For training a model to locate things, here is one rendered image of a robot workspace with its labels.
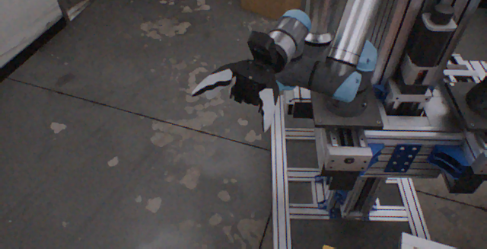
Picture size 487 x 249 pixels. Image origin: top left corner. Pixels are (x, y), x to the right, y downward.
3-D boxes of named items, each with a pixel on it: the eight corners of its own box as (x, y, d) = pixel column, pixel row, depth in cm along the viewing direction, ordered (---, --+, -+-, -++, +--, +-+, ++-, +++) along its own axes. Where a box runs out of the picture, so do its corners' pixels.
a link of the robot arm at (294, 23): (310, 40, 91) (316, 11, 85) (294, 66, 85) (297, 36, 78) (281, 32, 94) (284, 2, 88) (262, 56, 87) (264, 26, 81)
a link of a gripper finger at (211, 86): (192, 112, 72) (234, 99, 75) (192, 91, 68) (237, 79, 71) (186, 100, 74) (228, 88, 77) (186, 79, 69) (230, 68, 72)
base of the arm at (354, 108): (319, 84, 132) (324, 63, 125) (362, 85, 132) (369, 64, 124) (325, 116, 122) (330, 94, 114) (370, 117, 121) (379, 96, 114)
